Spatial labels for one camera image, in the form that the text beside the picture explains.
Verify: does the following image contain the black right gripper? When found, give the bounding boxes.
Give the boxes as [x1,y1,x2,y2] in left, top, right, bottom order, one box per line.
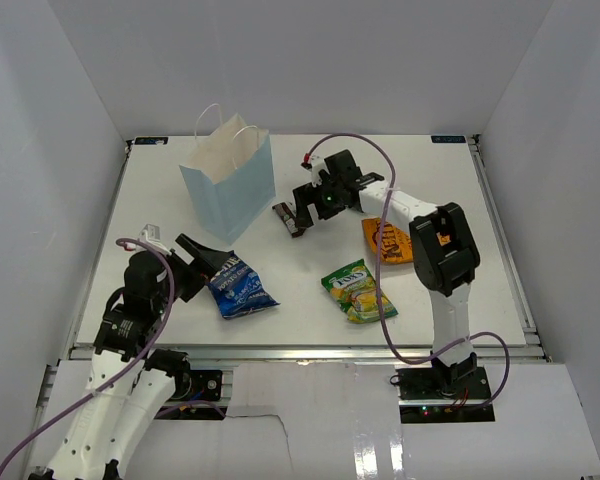
[294,176,347,228]

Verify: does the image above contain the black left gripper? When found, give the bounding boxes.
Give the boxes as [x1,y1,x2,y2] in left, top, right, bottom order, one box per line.
[153,233,229,312]

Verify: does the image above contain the brown chocolate bar wrapper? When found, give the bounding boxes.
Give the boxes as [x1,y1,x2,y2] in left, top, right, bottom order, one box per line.
[272,202,306,238]

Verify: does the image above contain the blue Kettle chips bag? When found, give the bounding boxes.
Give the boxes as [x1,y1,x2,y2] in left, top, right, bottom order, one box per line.
[207,252,279,320]

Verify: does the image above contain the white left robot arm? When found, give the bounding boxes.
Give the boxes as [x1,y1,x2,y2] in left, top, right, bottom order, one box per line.
[30,232,230,479]

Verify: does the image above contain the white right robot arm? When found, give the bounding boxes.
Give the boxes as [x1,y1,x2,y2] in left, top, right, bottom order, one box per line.
[292,150,480,399]

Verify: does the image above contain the light blue paper bag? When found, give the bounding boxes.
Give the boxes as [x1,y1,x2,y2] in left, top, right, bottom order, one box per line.
[180,114,276,244]

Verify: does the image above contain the green Fox's candy bag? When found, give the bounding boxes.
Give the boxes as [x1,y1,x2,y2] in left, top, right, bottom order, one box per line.
[321,259,380,324]

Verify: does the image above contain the orange Kettle chips bag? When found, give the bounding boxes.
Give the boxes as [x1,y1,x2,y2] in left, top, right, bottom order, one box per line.
[361,218,413,265]

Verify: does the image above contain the white front cover sheet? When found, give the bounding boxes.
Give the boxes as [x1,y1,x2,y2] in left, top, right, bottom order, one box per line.
[28,359,600,469]

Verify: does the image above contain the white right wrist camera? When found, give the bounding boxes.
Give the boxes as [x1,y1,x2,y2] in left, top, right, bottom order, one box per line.
[301,153,329,186]

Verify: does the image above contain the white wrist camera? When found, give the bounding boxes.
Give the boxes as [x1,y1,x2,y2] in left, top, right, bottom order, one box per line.
[138,224,162,249]
[301,153,329,186]

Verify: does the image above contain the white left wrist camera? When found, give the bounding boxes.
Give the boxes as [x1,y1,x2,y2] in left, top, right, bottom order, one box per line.
[138,224,162,249]

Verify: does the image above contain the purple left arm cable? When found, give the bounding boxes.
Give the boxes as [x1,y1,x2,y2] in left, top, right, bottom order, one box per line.
[0,236,228,480]

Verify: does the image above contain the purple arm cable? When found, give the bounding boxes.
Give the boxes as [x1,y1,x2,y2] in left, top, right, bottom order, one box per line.
[0,236,228,480]
[304,132,511,413]

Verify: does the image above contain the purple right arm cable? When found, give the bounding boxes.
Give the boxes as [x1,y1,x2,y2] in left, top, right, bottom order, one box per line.
[304,132,511,413]

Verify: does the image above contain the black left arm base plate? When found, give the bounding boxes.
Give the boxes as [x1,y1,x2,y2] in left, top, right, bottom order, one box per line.
[170,370,223,402]

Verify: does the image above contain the aluminium front frame rail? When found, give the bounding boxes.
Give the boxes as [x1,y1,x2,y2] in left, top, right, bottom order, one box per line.
[69,344,545,361]

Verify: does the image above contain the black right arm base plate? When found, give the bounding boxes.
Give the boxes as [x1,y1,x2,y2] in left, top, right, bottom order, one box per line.
[389,367,491,401]

